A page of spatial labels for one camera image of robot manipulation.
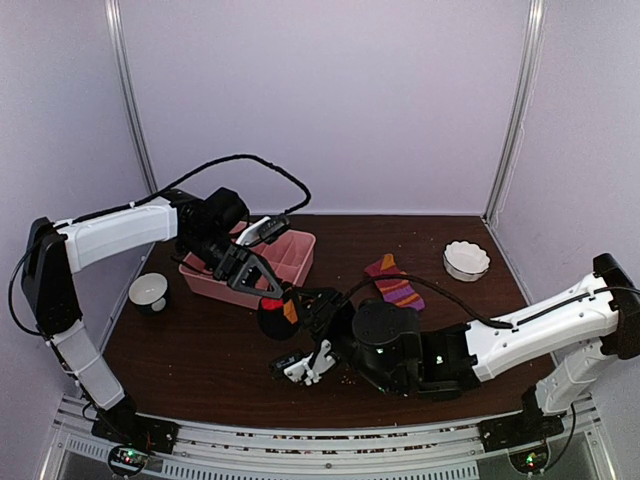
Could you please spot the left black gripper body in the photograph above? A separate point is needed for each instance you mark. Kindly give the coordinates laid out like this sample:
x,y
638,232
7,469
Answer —
x,y
231,263

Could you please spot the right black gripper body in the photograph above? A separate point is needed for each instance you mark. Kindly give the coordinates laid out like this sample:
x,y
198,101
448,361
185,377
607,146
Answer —
x,y
330,314

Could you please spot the black argyle red orange sock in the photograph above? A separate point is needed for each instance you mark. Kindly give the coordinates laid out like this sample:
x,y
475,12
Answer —
x,y
278,318

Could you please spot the maroon orange purple striped sock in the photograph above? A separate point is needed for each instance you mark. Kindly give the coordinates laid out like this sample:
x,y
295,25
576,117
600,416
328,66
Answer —
x,y
394,290

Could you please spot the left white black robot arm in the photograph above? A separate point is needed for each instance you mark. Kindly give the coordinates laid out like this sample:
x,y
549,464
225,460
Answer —
x,y
55,251

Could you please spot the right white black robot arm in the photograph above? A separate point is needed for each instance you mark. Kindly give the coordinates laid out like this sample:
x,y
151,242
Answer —
x,y
599,315

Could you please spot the pink divided organizer tray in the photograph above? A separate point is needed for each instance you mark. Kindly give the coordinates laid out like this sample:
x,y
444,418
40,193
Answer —
x,y
291,257

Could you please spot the small white round container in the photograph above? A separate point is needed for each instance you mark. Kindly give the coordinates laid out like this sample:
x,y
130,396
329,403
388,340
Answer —
x,y
150,293

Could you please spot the white scalloped ceramic bowl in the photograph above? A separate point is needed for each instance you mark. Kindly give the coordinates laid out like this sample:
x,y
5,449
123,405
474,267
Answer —
x,y
465,261

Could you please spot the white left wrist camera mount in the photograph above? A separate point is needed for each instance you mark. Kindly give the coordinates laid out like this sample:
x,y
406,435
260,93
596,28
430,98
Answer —
x,y
251,235

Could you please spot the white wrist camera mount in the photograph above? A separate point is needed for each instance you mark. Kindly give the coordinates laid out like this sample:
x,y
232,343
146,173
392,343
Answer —
x,y
310,369
251,235

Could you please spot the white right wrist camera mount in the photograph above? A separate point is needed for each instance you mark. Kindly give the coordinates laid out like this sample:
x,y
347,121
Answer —
x,y
310,369

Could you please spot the left aluminium frame post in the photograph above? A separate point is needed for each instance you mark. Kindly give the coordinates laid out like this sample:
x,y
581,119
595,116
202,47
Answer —
x,y
118,41

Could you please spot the aluminium frame post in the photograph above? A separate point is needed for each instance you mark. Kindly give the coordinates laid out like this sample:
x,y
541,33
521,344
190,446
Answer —
x,y
514,133
118,41

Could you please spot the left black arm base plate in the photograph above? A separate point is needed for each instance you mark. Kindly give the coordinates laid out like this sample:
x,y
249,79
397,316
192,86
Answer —
x,y
148,434

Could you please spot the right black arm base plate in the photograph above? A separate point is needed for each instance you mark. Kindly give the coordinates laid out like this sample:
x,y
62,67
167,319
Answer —
x,y
518,429

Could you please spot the right aluminium frame post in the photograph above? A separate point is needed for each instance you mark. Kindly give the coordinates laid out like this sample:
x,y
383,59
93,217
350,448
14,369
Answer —
x,y
514,133

